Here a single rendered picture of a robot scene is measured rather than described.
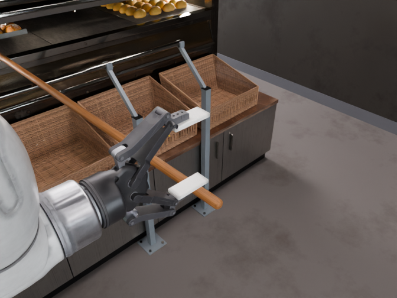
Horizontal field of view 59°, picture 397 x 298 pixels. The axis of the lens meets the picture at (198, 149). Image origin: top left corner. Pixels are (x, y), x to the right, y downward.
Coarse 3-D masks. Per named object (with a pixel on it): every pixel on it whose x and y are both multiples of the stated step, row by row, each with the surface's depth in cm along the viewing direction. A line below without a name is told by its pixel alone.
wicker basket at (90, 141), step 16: (48, 112) 199; (16, 128) 190; (32, 128) 195; (48, 128) 201; (64, 128) 207; (80, 128) 208; (32, 144) 196; (48, 144) 203; (64, 144) 210; (80, 144) 216; (96, 144) 200; (32, 160) 198; (48, 160) 204; (64, 160) 205; (80, 160) 205; (96, 160) 205; (112, 160) 187; (48, 176) 193; (80, 176) 176
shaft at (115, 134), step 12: (24, 72) 156; (36, 84) 149; (60, 96) 137; (72, 108) 132; (96, 120) 123; (108, 132) 118; (120, 132) 116; (156, 156) 106; (156, 168) 105; (168, 168) 101; (180, 180) 98; (192, 192) 95; (204, 192) 93; (216, 204) 90
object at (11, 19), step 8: (104, 0) 182; (112, 0) 185; (120, 0) 188; (56, 8) 167; (64, 8) 170; (72, 8) 172; (80, 8) 175; (16, 16) 157; (24, 16) 159; (32, 16) 162; (40, 16) 164
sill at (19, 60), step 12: (192, 12) 249; (204, 12) 254; (144, 24) 225; (156, 24) 229; (168, 24) 236; (96, 36) 206; (108, 36) 209; (120, 36) 214; (36, 48) 188; (48, 48) 188; (60, 48) 192; (72, 48) 197; (0, 60) 174; (12, 60) 178; (24, 60) 182
